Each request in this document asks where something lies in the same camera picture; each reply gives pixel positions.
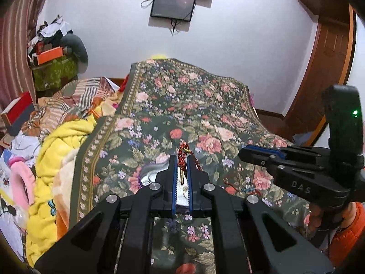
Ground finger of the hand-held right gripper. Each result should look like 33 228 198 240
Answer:
245 145 332 164
238 148 286 175

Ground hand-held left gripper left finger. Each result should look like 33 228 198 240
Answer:
34 155 179 274

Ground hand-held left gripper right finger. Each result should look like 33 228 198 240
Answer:
187 154 335 274

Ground heart-shaped metal tin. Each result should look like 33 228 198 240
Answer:
138 160 200 209

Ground red braided bracelet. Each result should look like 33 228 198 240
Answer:
223 177 262 195
177 142 203 185

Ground dark floral blanket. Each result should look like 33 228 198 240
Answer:
68 58 314 274

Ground brown wooden door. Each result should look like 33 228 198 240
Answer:
281 16 357 147

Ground yellow fleece blanket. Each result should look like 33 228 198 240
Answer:
25 113 99 266

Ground striped patchwork quilt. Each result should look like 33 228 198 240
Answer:
21 76 129 138

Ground pink plush item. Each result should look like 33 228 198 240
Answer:
8 156 37 206

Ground white clothing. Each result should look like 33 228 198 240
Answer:
11 134 41 166

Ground grey box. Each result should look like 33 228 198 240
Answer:
6 105 37 137

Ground green cloth-covered table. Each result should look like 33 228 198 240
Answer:
30 57 79 92

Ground white plastic bags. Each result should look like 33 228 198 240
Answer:
0 196 27 253

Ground printed booklet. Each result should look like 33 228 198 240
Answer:
0 153 18 189

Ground grey garment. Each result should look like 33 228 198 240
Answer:
61 33 89 64

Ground red cardboard box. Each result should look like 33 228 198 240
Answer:
1 91 34 129

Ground orange box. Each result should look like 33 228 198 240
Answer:
36 46 64 66

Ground pile of clutter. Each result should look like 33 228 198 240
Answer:
27 14 74 55

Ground striped brown curtain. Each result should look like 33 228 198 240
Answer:
0 0 57 112

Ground small black wall monitor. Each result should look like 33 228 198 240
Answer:
150 0 197 23

